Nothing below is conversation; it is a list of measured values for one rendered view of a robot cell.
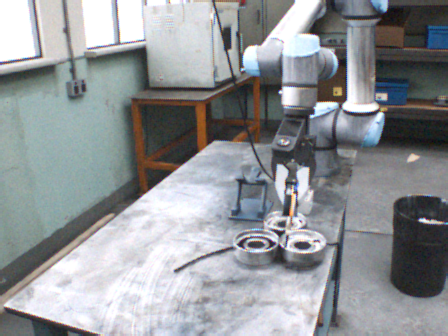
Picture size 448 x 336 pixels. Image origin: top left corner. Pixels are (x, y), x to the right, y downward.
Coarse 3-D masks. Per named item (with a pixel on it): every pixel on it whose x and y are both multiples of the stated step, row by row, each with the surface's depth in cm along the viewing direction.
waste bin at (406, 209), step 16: (400, 208) 214; (416, 208) 216; (432, 208) 214; (400, 224) 198; (416, 224) 189; (432, 224) 185; (400, 240) 200; (416, 240) 192; (432, 240) 189; (400, 256) 202; (416, 256) 195; (432, 256) 192; (400, 272) 205; (416, 272) 198; (432, 272) 196; (400, 288) 207; (416, 288) 201; (432, 288) 200
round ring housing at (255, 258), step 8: (240, 232) 101; (248, 232) 102; (256, 232) 102; (264, 232) 101; (272, 232) 100; (248, 240) 99; (256, 240) 99; (264, 240) 99; (240, 248) 94; (248, 248) 96; (256, 248) 100; (264, 248) 96; (272, 248) 93; (240, 256) 94; (248, 256) 93; (256, 256) 93; (264, 256) 93; (272, 256) 94; (248, 264) 94; (256, 264) 94; (264, 264) 94
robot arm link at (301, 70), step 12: (288, 36) 88; (300, 36) 86; (312, 36) 86; (288, 48) 87; (300, 48) 86; (312, 48) 86; (288, 60) 88; (300, 60) 86; (312, 60) 87; (324, 60) 92; (288, 72) 88; (300, 72) 87; (312, 72) 87; (288, 84) 89; (300, 84) 87; (312, 84) 88
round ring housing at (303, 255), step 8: (296, 232) 100; (304, 232) 100; (312, 232) 100; (280, 240) 96; (296, 240) 98; (304, 240) 98; (320, 240) 98; (280, 248) 95; (288, 248) 93; (296, 248) 95; (304, 248) 98; (312, 248) 94; (320, 248) 92; (288, 256) 93; (296, 256) 92; (304, 256) 91; (312, 256) 91; (320, 256) 92; (296, 264) 93; (304, 264) 92; (312, 264) 93
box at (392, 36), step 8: (392, 8) 414; (400, 8) 411; (384, 16) 419; (392, 16) 416; (400, 16) 413; (408, 16) 384; (376, 24) 422; (384, 24) 420; (392, 24) 417; (400, 24) 414; (376, 32) 391; (384, 32) 389; (392, 32) 387; (400, 32) 385; (376, 40) 393; (384, 40) 390; (392, 40) 388; (400, 40) 386; (384, 48) 396; (392, 48) 393; (400, 48) 391
